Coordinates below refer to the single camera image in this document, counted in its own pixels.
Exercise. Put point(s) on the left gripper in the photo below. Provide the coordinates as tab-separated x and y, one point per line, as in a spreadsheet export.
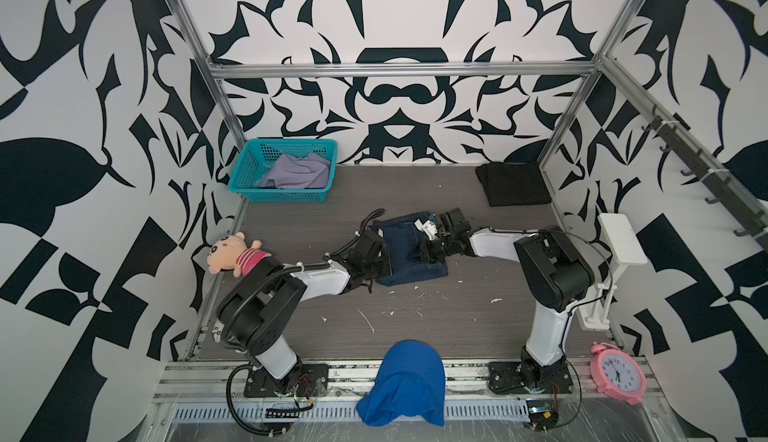
387	265

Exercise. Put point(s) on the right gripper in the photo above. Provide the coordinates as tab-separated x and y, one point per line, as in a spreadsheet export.
427	252

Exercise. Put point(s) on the dark blue denim skirt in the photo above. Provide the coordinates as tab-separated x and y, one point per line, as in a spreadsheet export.
403	242

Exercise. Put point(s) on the black skirt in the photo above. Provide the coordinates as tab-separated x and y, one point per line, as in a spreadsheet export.
513	184

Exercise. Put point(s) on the lavender grey skirt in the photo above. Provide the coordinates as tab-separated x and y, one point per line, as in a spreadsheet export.
297	173

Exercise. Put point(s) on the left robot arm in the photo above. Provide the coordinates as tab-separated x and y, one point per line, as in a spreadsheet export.
254	315

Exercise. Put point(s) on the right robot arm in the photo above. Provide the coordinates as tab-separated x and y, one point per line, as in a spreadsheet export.
556	274

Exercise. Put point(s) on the blue cloth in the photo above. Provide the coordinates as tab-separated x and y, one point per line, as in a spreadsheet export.
410	382

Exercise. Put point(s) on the teal plastic basket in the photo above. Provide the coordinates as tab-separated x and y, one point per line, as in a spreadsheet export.
258	157

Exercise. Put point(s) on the pink plush toy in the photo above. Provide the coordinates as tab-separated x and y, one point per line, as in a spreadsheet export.
233	253

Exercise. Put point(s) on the white shelf stand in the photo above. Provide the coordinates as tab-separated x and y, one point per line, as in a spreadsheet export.
626	251

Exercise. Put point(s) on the small green circuit board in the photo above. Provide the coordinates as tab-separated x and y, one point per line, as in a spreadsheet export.
542	417

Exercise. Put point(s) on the pink alarm clock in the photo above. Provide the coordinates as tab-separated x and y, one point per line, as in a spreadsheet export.
616	374

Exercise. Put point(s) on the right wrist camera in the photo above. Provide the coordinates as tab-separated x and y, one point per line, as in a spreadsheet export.
428	227

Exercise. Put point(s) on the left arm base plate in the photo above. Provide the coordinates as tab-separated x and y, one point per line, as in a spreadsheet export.
304	380

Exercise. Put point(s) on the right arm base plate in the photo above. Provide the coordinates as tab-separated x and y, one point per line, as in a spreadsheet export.
528	377

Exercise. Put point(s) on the aluminium frame crossbar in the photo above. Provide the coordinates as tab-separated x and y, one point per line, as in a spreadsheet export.
405	69

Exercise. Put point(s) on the grey wall hook rack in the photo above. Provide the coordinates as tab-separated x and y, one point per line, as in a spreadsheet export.
701	166

